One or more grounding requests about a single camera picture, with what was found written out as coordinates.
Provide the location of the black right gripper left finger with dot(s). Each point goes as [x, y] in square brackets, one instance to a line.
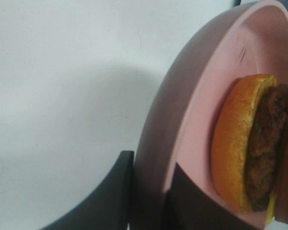
[107, 207]

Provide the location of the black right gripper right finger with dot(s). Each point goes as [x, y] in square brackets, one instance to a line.
[188, 208]

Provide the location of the burger with lettuce and cheese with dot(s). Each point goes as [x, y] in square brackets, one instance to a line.
[247, 144]

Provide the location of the pink round plate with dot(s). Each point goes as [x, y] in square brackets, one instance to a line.
[244, 40]

